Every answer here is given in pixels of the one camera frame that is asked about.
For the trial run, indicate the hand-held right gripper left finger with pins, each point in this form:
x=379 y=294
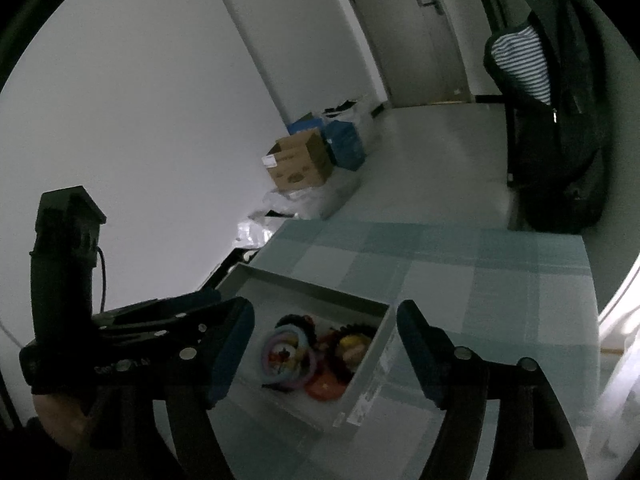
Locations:
x=232 y=355

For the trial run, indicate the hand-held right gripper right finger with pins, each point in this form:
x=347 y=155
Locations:
x=420 y=355

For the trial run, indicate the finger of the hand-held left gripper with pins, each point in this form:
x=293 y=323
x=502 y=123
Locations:
x=170 y=332
x=155 y=307

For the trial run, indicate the white storage box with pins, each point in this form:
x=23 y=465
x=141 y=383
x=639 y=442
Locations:
x=260 y=285

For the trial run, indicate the red round badge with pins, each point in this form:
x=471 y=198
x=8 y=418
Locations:
x=325 y=387

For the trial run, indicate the person's left hand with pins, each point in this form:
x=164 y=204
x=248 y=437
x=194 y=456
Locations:
x=60 y=420

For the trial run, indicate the yellow hair accessory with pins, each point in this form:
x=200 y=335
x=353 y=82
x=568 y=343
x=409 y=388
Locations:
x=352 y=349

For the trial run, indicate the black scrunchie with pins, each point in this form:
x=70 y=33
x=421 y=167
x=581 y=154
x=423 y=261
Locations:
x=345 y=372

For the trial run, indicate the blue checkered tablecloth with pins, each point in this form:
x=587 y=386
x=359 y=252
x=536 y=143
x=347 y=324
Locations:
x=475 y=285

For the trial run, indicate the grey courier bag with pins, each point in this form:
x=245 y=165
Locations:
x=255 y=232
x=310 y=202

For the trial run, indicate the brown cardboard box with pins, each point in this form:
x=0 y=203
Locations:
x=300 y=165

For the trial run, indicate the blue cardboard box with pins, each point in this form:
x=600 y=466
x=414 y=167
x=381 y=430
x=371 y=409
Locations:
x=346 y=145
x=306 y=124

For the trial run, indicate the white plastic bag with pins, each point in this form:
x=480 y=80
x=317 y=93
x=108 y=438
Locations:
x=350 y=110

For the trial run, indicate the black jacket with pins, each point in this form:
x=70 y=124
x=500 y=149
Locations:
x=575 y=150

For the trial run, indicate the striped shirt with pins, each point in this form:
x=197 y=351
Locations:
x=525 y=65

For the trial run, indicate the grey door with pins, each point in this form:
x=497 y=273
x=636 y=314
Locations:
x=400 y=35

